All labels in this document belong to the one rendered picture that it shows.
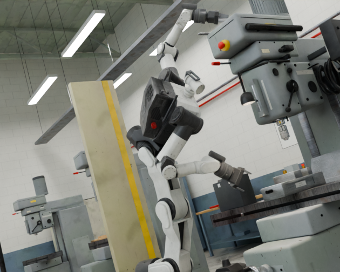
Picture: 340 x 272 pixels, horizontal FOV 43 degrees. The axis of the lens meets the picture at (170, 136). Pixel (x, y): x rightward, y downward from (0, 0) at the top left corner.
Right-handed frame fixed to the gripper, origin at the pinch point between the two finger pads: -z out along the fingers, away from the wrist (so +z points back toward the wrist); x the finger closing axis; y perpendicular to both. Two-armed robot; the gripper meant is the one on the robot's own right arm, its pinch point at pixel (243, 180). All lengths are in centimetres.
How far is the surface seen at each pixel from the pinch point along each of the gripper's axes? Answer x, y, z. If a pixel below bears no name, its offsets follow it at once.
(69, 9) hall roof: 277, 820, 101
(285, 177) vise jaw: 8.7, -22.1, -9.6
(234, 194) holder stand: -7.8, 20.6, -11.1
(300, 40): 89, -3, 2
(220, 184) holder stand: -4.9, 31.7, -5.5
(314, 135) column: 45, 1, -35
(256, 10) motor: 98, 14, 29
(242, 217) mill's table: -18.9, 7.7, -13.9
